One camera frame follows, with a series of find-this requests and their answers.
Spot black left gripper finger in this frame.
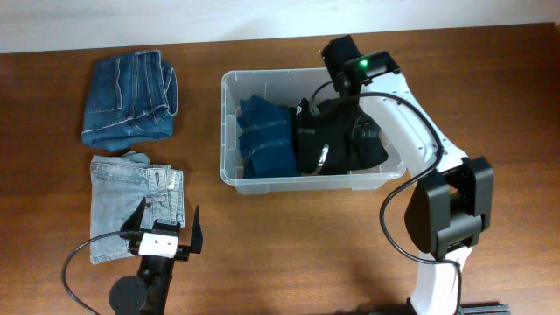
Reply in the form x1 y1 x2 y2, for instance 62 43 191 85
176 206 204 262
119 197 146 240

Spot blue garment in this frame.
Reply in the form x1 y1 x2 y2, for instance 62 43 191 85
237 95 300 179

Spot black garment with logo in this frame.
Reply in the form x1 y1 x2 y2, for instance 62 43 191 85
290 98 347 175

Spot small black garment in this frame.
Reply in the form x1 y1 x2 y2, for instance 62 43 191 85
345 107 389 171

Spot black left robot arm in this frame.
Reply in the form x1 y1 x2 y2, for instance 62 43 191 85
108 199 203 315

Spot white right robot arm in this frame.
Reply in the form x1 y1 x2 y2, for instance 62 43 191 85
321 36 509 314

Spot light blue folded jeans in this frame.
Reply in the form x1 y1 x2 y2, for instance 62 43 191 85
89 150 186 237

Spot dark blue folded jeans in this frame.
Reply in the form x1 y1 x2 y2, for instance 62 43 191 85
80 50 179 151

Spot clear plastic storage bin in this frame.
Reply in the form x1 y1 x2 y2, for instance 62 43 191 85
220 67 407 195

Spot grey right arm base rail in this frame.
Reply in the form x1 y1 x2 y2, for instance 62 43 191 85
459 304 511 315

